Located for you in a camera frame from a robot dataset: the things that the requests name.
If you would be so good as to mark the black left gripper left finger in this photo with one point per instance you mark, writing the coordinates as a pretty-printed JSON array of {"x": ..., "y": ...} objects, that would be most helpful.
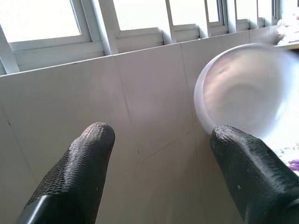
[{"x": 70, "y": 182}]

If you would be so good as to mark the white window frame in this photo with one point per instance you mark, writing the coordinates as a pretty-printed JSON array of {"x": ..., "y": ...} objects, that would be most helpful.
[{"x": 58, "y": 42}]

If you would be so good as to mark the white floral ceramic plate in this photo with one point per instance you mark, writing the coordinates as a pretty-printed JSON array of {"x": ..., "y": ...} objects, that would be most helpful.
[{"x": 294, "y": 163}]

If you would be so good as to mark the white ceramic bowl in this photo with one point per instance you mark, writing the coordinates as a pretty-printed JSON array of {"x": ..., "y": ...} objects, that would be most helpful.
[{"x": 245, "y": 93}]

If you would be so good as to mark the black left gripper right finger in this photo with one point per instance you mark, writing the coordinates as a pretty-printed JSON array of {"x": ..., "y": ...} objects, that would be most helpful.
[{"x": 257, "y": 182}]

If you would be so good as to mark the dark sideboard beige top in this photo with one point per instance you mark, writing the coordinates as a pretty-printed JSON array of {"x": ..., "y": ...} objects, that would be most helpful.
[{"x": 292, "y": 47}]

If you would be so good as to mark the white stacked bags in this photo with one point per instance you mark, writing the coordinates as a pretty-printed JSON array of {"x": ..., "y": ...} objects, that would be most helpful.
[{"x": 289, "y": 32}]

